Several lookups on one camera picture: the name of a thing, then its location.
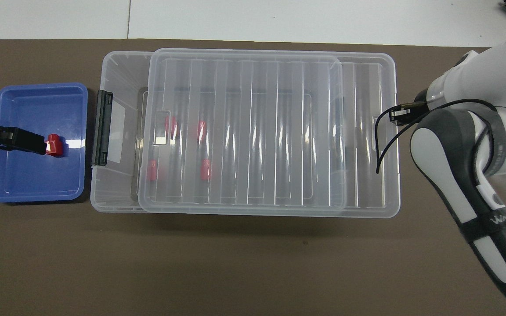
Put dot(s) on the clear ribbed plastic lid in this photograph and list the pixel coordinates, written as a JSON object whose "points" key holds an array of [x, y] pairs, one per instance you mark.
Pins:
{"points": [[257, 87]]}

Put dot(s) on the brown paper mat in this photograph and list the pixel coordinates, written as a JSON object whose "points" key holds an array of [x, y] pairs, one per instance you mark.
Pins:
{"points": [[235, 263]]}

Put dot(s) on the blue plastic tray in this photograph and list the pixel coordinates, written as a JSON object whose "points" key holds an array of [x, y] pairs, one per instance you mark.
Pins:
{"points": [[29, 180]]}

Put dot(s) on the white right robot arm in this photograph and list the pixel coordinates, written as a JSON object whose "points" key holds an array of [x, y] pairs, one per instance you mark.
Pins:
{"points": [[455, 175]]}

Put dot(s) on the red block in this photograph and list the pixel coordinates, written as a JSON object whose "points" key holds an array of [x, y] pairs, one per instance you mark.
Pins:
{"points": [[55, 145], [202, 131], [172, 127], [205, 170], [152, 170]]}

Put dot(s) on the clear plastic storage box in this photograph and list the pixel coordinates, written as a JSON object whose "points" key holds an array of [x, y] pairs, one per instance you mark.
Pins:
{"points": [[121, 175]]}

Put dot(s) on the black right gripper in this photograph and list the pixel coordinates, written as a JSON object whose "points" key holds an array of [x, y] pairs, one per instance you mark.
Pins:
{"points": [[422, 96]]}

